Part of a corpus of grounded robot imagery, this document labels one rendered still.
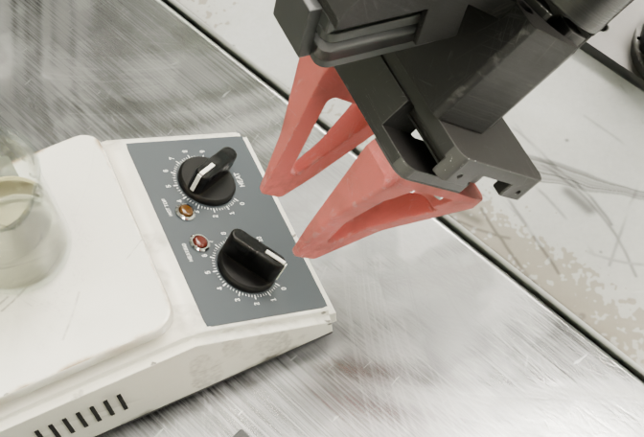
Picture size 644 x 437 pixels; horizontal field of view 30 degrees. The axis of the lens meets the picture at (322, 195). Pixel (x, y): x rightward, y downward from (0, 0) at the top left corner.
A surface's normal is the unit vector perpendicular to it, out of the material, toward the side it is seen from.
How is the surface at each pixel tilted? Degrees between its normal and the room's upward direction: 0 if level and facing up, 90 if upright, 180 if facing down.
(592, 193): 0
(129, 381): 90
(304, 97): 61
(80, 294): 0
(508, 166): 50
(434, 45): 40
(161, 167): 30
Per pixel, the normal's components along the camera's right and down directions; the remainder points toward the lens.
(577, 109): -0.05, -0.50
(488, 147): 0.66, -0.62
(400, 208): -0.33, -0.35
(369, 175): -0.82, 0.10
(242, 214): 0.41, -0.62
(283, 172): 0.43, 0.77
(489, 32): -0.62, -0.13
